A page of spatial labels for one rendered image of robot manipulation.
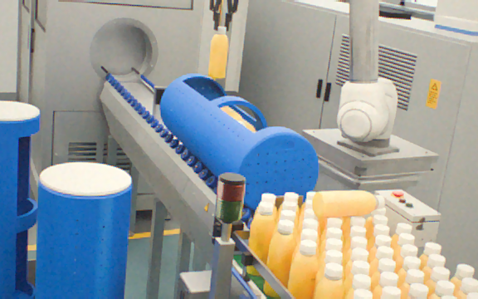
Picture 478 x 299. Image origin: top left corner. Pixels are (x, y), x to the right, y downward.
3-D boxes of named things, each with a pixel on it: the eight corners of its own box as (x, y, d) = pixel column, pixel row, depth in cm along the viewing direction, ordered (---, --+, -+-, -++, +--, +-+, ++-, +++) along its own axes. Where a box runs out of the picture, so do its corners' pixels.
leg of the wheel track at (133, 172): (133, 232, 429) (139, 134, 411) (134, 237, 424) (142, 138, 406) (124, 233, 427) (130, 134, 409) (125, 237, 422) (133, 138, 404)
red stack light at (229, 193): (237, 191, 167) (239, 176, 166) (248, 201, 161) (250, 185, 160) (212, 192, 164) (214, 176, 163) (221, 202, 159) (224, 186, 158)
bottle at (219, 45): (226, 76, 287) (231, 31, 282) (223, 79, 280) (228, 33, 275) (209, 74, 288) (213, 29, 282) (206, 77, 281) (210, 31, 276)
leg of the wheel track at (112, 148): (110, 233, 424) (116, 134, 406) (112, 237, 419) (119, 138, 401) (100, 234, 422) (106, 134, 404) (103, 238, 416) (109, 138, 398)
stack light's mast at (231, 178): (232, 233, 170) (240, 172, 165) (242, 245, 165) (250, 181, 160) (208, 235, 168) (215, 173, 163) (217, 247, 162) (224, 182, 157)
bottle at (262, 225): (240, 270, 196) (247, 208, 191) (255, 262, 202) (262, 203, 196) (260, 279, 192) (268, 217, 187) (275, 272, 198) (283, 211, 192)
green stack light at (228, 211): (235, 211, 168) (237, 192, 167) (246, 221, 163) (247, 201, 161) (210, 212, 166) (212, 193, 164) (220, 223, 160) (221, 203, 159)
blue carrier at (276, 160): (221, 135, 306) (224, 71, 297) (316, 212, 229) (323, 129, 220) (158, 140, 296) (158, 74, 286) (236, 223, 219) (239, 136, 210)
